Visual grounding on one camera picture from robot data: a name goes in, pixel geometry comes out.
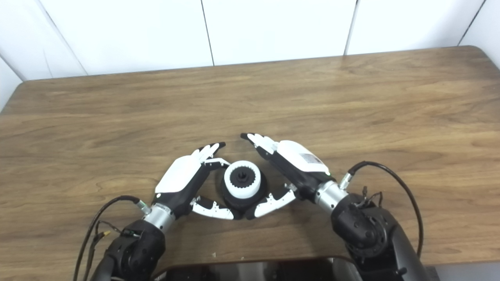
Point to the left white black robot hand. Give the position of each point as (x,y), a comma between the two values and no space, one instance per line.
(179,175)

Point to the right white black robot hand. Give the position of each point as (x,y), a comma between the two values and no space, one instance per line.
(300,164)

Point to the round black plastic part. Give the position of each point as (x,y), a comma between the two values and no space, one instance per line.
(242,177)

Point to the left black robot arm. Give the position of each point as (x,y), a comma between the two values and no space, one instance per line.
(134,249)

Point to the glossy black robot torso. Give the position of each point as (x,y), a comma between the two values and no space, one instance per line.
(254,271)

